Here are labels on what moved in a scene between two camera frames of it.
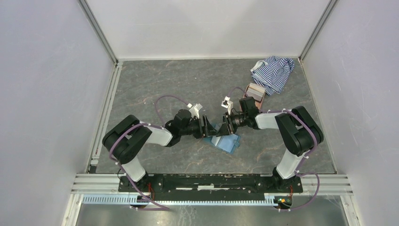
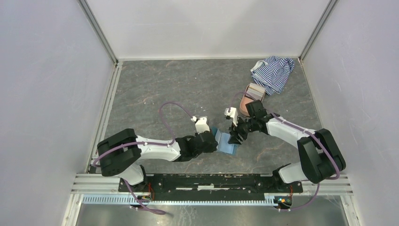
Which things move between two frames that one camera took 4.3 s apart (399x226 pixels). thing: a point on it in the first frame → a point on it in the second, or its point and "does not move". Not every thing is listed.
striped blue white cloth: x=272 y=73 does not move
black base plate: x=212 y=185 does not move
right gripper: x=227 y=128 → x=234 y=139
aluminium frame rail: x=329 y=183 does not move
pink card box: x=256 y=91 does not move
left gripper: x=208 y=130 → x=211 y=149
